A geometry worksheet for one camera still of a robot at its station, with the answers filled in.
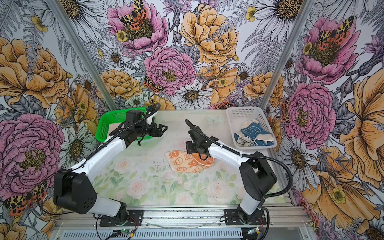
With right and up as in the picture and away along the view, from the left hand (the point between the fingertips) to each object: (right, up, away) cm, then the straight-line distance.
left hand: (160, 129), depth 85 cm
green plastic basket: (-44, +7, +22) cm, 50 cm away
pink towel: (-41, +1, +25) cm, 48 cm away
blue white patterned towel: (+58, -4, +18) cm, 61 cm away
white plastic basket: (+51, +10, +31) cm, 60 cm away
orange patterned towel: (+10, -20, +10) cm, 24 cm away
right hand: (+18, -12, +4) cm, 22 cm away
